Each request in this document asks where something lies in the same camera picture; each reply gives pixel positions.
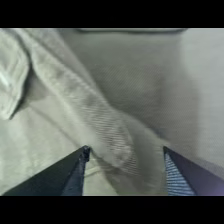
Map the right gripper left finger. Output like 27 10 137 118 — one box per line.
2 145 92 197

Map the pale grey garment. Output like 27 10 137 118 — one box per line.
0 28 224 197

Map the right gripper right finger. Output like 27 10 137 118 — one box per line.
162 145 224 197

